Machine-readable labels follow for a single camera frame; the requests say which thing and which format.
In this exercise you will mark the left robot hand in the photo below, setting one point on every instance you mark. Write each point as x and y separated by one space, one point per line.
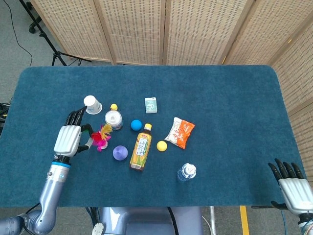
71 135

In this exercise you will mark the colourful feather shuttlecock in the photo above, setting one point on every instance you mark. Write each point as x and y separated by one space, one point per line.
101 138

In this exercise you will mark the orange white snack bag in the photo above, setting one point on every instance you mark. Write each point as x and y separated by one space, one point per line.
179 133

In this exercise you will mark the purple ball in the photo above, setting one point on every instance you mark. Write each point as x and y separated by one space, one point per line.
120 152

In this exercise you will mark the blue table mat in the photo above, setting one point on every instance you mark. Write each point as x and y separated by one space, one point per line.
156 85

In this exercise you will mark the black tripod stand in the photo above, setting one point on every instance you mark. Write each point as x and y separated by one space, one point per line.
46 36

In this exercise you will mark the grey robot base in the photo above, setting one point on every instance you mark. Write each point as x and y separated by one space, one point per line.
146 221

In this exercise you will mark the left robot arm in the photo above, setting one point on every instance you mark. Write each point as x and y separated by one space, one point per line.
46 193

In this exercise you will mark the clear water bottle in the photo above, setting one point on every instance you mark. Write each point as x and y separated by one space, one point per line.
187 172

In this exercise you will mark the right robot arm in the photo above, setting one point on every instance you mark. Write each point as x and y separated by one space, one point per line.
305 224

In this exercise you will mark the blue ball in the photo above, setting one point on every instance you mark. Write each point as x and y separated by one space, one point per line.
136 124

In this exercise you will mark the yellow tea bottle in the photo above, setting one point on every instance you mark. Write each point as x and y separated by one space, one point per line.
140 149

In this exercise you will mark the small yellow ball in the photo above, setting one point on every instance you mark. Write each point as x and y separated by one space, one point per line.
114 107

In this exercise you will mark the small green white carton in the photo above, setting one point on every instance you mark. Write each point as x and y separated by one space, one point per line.
150 105

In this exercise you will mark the white paper cup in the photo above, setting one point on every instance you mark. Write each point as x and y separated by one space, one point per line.
92 104

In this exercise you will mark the woven folding screen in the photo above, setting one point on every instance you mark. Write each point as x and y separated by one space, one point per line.
185 31

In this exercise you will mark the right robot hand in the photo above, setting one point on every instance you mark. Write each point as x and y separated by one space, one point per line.
292 189

